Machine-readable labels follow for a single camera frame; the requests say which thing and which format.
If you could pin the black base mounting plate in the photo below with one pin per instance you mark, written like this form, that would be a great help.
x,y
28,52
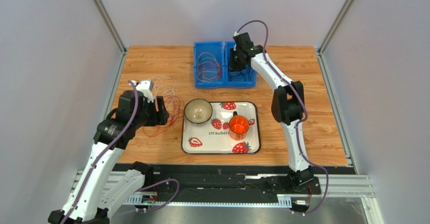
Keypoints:
x,y
230,183

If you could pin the orange transparent mug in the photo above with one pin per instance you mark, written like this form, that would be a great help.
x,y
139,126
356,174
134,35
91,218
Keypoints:
x,y
238,126

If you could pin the left blue plastic bin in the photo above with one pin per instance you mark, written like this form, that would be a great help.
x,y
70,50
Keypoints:
x,y
208,64

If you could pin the aluminium frame rail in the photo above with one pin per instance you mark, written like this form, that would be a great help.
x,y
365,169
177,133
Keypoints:
x,y
348,198

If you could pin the blue plastic bin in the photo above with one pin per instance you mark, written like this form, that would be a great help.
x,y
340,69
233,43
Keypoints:
x,y
243,79
208,64

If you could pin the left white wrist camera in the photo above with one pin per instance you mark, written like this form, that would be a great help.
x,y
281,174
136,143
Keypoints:
x,y
145,86

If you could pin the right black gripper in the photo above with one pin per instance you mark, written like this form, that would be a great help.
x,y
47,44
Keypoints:
x,y
237,60

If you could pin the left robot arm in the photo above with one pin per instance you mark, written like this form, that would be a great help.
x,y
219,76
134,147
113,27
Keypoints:
x,y
88,203

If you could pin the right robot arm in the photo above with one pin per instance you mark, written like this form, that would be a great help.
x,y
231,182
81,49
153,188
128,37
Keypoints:
x,y
287,108

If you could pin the right blue plastic bin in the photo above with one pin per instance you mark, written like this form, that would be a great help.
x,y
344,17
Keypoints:
x,y
243,79

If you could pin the beige ceramic bowl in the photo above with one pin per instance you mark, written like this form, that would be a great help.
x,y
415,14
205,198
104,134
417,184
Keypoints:
x,y
198,111

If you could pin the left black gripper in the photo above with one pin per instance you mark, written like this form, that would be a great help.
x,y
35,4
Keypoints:
x,y
159,117

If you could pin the strawberry print tray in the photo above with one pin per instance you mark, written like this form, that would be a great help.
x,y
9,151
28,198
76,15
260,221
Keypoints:
x,y
212,137

